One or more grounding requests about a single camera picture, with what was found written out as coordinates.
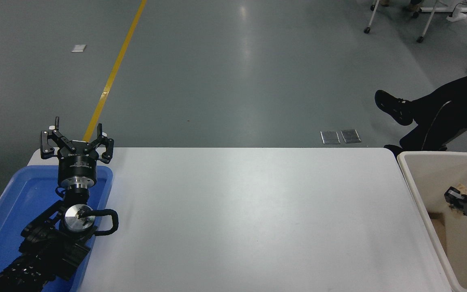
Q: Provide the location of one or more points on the metal floor plate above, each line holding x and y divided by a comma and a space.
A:
330, 136
350, 136

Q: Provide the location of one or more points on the blue plastic tray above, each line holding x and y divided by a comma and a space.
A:
22, 194

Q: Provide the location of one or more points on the large pale plastic bin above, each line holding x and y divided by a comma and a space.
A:
428, 178

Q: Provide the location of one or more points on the person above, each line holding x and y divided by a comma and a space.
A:
452, 108
412, 6

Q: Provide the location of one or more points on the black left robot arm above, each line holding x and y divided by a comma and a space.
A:
47, 251

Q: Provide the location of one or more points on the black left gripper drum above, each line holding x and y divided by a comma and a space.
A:
78, 166

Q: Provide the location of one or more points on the white frame leg with caster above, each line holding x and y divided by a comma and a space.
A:
427, 23
371, 15

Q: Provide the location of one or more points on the yellow floor tape line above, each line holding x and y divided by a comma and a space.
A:
113, 73

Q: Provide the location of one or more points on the white power strip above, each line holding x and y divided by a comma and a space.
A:
457, 16

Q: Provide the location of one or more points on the white frame base bar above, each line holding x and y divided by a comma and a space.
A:
459, 9

